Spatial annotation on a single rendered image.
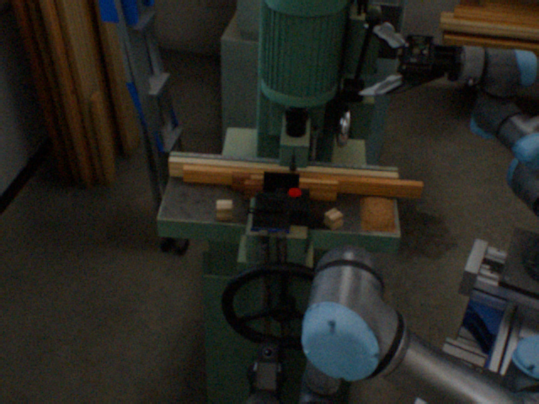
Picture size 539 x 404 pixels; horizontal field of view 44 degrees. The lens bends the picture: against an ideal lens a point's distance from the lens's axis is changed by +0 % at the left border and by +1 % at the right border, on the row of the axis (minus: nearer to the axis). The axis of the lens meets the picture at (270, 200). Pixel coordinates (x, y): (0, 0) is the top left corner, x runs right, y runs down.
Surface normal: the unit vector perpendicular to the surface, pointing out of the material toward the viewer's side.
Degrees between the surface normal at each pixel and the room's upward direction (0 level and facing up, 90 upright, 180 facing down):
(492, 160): 0
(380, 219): 27
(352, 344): 86
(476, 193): 0
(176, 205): 0
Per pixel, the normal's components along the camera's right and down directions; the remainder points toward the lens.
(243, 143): 0.04, -0.76
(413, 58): -0.02, -0.17
